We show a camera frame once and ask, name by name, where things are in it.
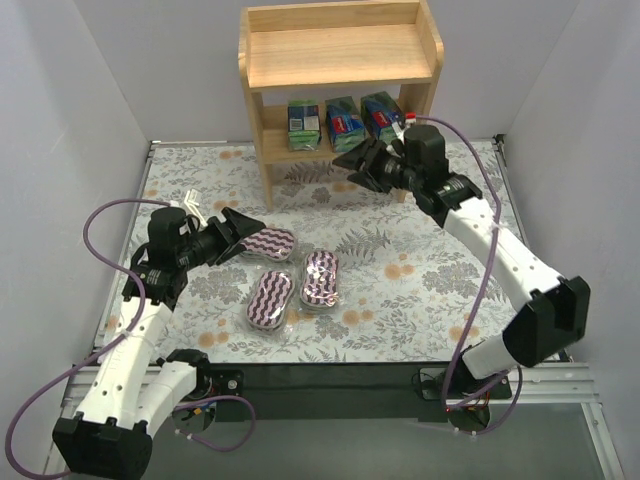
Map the pink wavy sponge middle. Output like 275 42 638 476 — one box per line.
300 250 340 310

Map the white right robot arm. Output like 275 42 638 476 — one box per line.
333 137 591 397

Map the white cable connector tag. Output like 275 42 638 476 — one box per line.
170 189 207 230

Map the pink wavy sponge lower left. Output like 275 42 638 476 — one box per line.
246 270 294 331

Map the pink wavy sponge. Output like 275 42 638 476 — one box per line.
241 227 297 262
300 250 340 310
246 270 294 331

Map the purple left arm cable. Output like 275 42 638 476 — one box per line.
4 198 257 480

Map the pink wavy sponge top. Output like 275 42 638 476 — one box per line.
241 227 297 262

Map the green blue sponge pack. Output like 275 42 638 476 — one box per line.
287 100 322 151
360 91 405 145
325 96 366 153

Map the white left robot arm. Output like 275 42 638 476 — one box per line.
52 206 264 479

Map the floral patterned table mat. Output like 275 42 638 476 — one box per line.
128 145 514 362

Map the wooden two-tier shelf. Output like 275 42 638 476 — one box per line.
238 1 444 208

